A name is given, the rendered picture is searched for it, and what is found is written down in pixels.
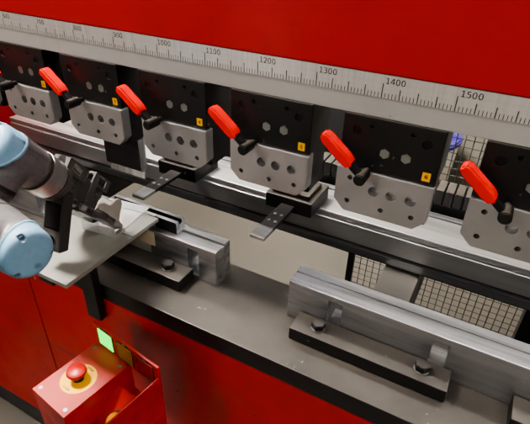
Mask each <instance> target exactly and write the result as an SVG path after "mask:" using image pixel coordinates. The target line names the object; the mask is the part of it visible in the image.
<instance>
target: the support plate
mask: <svg viewBox="0 0 530 424"><path fill-rule="evenodd" d="M100 203H106V204H111V203H112V202H111V201H109V200H107V199H102V198H101V199H100V200H99V201H98V204H97V206H96V208H97V207H98V205H99V204H100ZM81 220H83V219H81V218H79V217H77V216H75V215H72V221H71V229H70V239H69V247H68V250H67V251H66V252H62V253H57V252H53V254H52V257H51V260H50V261H49V263H48V264H47V266H46V267H45V268H44V269H43V270H42V271H40V272H39V273H37V274H36V275H38V276H40V277H42V278H45V279H47V280H49V281H51V282H52V283H54V284H58V285H60V286H61V287H63V288H65V289H68V288H69V287H71V286H72V285H73V284H74V283H76V282H77V281H78V280H80V279H81V278H83V277H84V276H85V275H87V274H88V273H90V272H91V271H92V270H94V269H95V268H96V267H97V266H99V265H100V264H101V263H103V262H104V261H106V260H107V259H108V258H110V257H112V256H113V255H114V254H115V253H116V252H118V251H119V250H120V249H122V248H123V247H124V246H126V245H127V244H129V243H130V242H132V241H133V240H134V239H135V238H136V237H138V236H139V235H141V234H142V233H143V232H145V231H147V230H148V229H149V228H151V227H152V226H153V225H154V224H155V223H157V222H158V218H157V217H154V216H152V215H148V214H145V213H144V214H142V215H141V216H140V217H139V218H138V219H137V220H135V221H134V222H133V223H132V224H131V225H129V226H128V227H127V228H126V229H125V230H124V231H123V233H125V234H128V235H130V236H132V237H130V236H127V235H124V234H121V233H120V234H119V235H118V236H117V237H112V236H106V235H104V234H100V233H97V232H94V231H88V230H85V229H83V228H82V222H81Z"/></svg>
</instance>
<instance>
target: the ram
mask: <svg viewBox="0 0 530 424"><path fill-rule="evenodd" d="M0 11H1V12H6V13H16V14H21V15H26V16H32V17H37V18H43V19H52V20H57V21H62V22H68V23H73V24H82V25H87V26H93V27H98V28H103V29H112V30H118V31H123V32H128V33H133V34H143V35H148V36H153V37H158V38H163V39H169V40H179V41H184V42H189V43H195V44H200V45H209V46H214V47H220V48H225V49H230V50H239V51H245V52H250V53H255V54H260V55H265V56H275V57H280V58H285V59H290V60H296V61H305V62H310V63H315V64H321V65H326V66H336V67H341V68H347V69H352V70H357V71H362V72H372V73H377V74H382V75H387V76H392V77H402V78H407V79H412V80H417V81H423V82H432V83H437V84H442V85H448V86H453V87H462V88H467V89H473V90H479V91H484V92H489V93H499V94H504V95H509V96H514V97H519V98H529V99H530V0H0ZM0 40H1V41H5V42H9V43H14V44H18V45H25V46H29V47H34V48H38V49H42V50H50V51H54V52H59V53H63V54H68V55H72V56H80V57H84V58H88V59H93V60H96V61H104V62H108V63H113V64H117V65H121V66H129V67H134V68H138V69H142V70H147V71H151V72H159V73H163V74H167V75H171V76H175V77H183V78H187V79H192V80H196V81H201V82H208V83H213V84H217V85H221V86H226V87H233V88H237V89H241V90H246V91H250V92H254V93H262V94H267V95H271V96H275V97H280V98H287V99H292V100H296V101H300V102H305V103H312V104H316V105H320V106H325V107H329V108H334V109H341V110H346V111H350V112H354V113H359V114H366V115H371V116H375V117H379V118H383V119H391V120H395V121H400V122H404V123H408V124H413V125H420V126H425V127H429V128H433V129H438V130H446V131H449V132H453V133H458V134H462V135H470V136H474V137H479V138H483V139H487V140H495V141H499V142H504V143H508V144H513V145H517V146H524V147H528V148H530V125H525V124H520V123H515V122H511V121H505V120H501V119H492V118H488V117H483V116H479V115H474V114H466V113H461V112H456V111H452V110H446V109H439V108H433V107H429V106H424V105H420V104H415V103H407V102H401V101H397V100H393V99H387V98H379V97H375V96H370V95H365V94H361V93H352V92H348V91H342V90H338V89H333V88H328V87H320V86H316V85H310V84H306V83H302V82H293V81H288V80H284V79H279V78H274V77H265V76H261V75H257V74H251V73H247V72H239V71H234V70H229V69H225V68H220V67H215V66H206V65H202V64H198V63H192V62H188V61H180V60H175V59H170V58H166V57H160V56H153V55H147V54H143V53H138V52H134V51H129V50H121V49H115V48H111V47H107V46H101V45H93V44H89V43H84V42H79V41H75V40H66V39H62V38H56V37H52V36H48V35H42V34H34V33H30V32H25V31H20V30H16V29H7V28H3V27H0Z"/></svg>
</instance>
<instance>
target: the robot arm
mask: <svg viewBox="0 0 530 424"><path fill-rule="evenodd" d="M101 178H102V179H103V180H104V181H103V180H102V179H101ZM109 185H110V181H108V180H107V179H106V178H104V177H103V176H101V175H100V174H99V173H97V172H93V171H89V170H88V169H86V168H85V167H84V166H83V165H82V164H80V163H79V162H77V161H76V160H75V159H73V158H72V157H70V156H62V155H59V154H55V155H54V156H53V155H52V154H50V153H49V152H48V151H46V150H45V149H43V148H42V147H40V146H39V145H37V144H36V143H34V142H33V141H32V140H31V139H29V138H28V137H27V136H26V135H25V134H24V133H22V132H20V131H17V130H16V129H15V128H13V127H11V126H10V125H8V124H6V123H3V122H0V271H1V272H2V273H4V274H7V275H8V276H10V277H12V278H29V277H32V276H34V275H36V274H37V273H39V272H40V271H42V270H43V269H44V268H45V267H46V266H47V264H48V263H49V261H50V260H51V257H52V254H53V252H57V253H62V252H66V251H67V250H68V247H69V239H70V229H71V221H72V215H75V216H77V217H79V218H81V219H83V220H85V221H88V222H92V223H94V222H97V221H99V222H102V223H104V224H105V225H107V226H109V227H111V228H114V229H120V228H122V227H123V224H122V223H120V221H119V216H120V211H121V207H122V201H121V199H115V200H114V201H113V202H112V203H111V204H106V203H100V204H99V205H98V207H97V208H96V206H97V204H98V201H99V200H100V199H101V196H102V194H103V192H105V193H107V191H108V188H109ZM20 188H22V189H24V190H26V191H28V192H29V193H31V194H33V195H35V196H37V197H39V198H42V199H45V211H44V222H43V229H42V228H41V226H40V225H39V224H38V223H37V222H36V221H34V220H31V219H29V218H28V217H27V216H25V215H24V214H22V213H21V212H20V211H18V210H17V209H15V208H14V207H13V206H12V205H11V204H9V203H10V202H11V201H12V199H13V198H14V196H15V195H16V194H17V192H18V190H19V189H20Z"/></svg>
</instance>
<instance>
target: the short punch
mask: <svg viewBox="0 0 530 424"><path fill-rule="evenodd" d="M103 142H104V147H105V152H106V157H107V161H108V162H110V164H111V168H113V169H115V170H118V171H121V172H126V173H128V174H131V175H134V176H137V177H139V178H144V179H146V172H145V170H147V161H146V148H145V142H144V138H143V137H141V138H140V139H139V140H136V141H134V142H128V141H126V142H124V143H122V144H120V145H118V144H114V143H112V142H109V141H106V140H104V141H103Z"/></svg>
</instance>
